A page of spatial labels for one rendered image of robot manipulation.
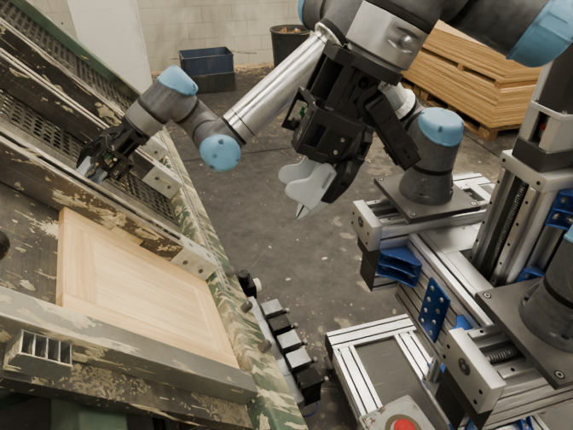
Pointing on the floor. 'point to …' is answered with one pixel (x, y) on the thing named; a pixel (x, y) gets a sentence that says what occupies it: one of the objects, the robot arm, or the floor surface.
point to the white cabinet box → (114, 37)
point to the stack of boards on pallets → (471, 81)
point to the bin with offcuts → (286, 40)
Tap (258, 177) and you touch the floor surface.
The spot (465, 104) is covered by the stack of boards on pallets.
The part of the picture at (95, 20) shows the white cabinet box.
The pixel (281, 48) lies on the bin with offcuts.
